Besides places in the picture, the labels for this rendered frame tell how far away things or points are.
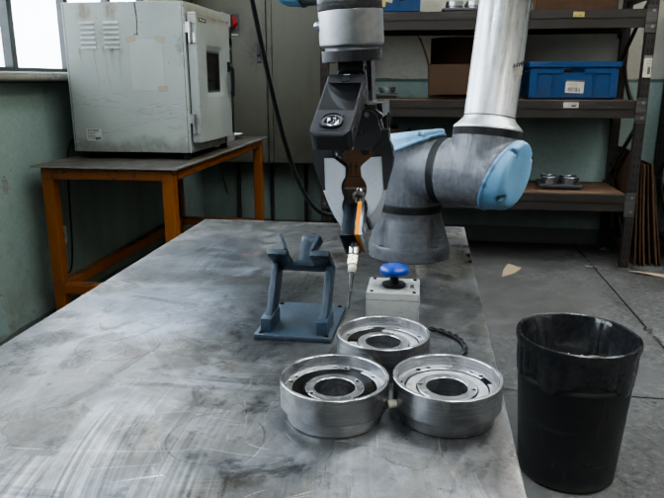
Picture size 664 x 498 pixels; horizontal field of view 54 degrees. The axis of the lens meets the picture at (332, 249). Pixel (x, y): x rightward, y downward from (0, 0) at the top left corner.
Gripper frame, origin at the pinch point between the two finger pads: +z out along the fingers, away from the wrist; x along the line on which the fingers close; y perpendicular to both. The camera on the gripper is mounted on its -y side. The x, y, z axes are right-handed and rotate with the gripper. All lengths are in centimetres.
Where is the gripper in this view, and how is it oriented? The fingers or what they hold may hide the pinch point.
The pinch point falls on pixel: (356, 219)
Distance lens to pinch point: 80.1
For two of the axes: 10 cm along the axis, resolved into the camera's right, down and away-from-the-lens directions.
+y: 2.3, -2.8, 9.3
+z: 0.6, 9.6, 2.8
